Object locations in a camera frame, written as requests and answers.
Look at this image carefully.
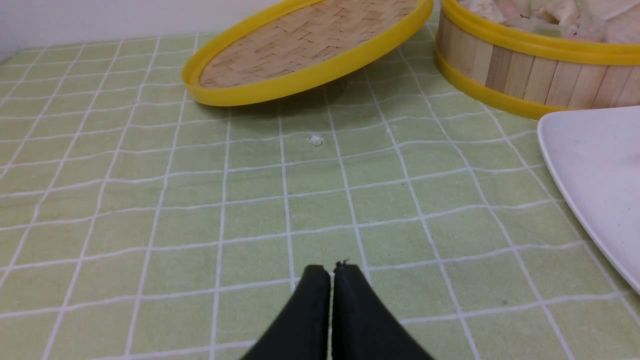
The bamboo steamer lid yellow rim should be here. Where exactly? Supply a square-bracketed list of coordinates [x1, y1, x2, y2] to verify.
[182, 0, 434, 107]

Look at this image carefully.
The white square plate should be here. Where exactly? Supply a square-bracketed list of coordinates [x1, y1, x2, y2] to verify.
[537, 105, 640, 292]

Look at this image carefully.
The green checkered tablecloth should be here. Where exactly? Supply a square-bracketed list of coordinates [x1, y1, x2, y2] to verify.
[0, 13, 639, 360]

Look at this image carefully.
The white dumpling in steamer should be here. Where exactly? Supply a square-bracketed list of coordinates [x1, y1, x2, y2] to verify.
[459, 0, 506, 24]

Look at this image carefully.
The bamboo steamer basket yellow rim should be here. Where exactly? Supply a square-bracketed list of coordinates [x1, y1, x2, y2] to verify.
[434, 0, 640, 120]

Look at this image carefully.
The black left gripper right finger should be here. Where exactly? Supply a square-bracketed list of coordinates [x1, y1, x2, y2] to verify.
[332, 261, 434, 360]

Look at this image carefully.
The white crumb on tablecloth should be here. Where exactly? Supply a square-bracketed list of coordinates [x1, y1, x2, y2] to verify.
[308, 135, 324, 147]

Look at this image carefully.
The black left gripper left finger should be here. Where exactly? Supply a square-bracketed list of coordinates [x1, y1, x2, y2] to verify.
[242, 265, 332, 360]

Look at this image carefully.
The pink dumpling in steamer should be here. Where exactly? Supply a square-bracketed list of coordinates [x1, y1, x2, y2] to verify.
[495, 0, 522, 22]

